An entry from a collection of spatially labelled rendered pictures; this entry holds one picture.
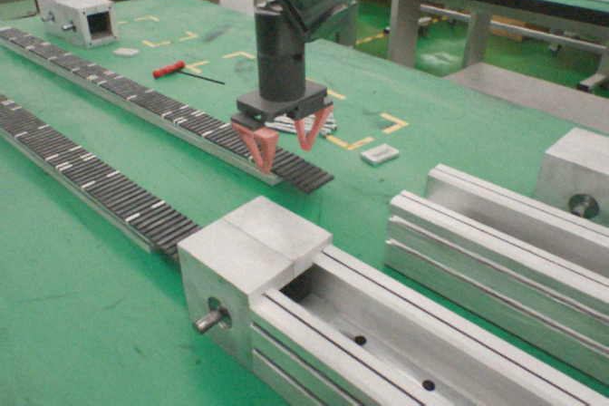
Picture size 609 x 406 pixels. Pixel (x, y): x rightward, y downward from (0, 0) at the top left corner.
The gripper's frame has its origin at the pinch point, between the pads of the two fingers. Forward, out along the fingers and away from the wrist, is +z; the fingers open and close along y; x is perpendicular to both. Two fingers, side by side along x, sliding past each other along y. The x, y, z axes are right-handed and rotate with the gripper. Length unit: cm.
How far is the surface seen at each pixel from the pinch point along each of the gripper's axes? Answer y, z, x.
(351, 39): 221, 74, 162
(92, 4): 13, -5, 75
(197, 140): -2.8, 2.5, 16.1
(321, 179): -0.2, 0.8, -6.6
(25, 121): -19.5, -0.3, 36.7
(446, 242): -4.0, -2.4, -26.0
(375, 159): 11.7, 3.2, -6.4
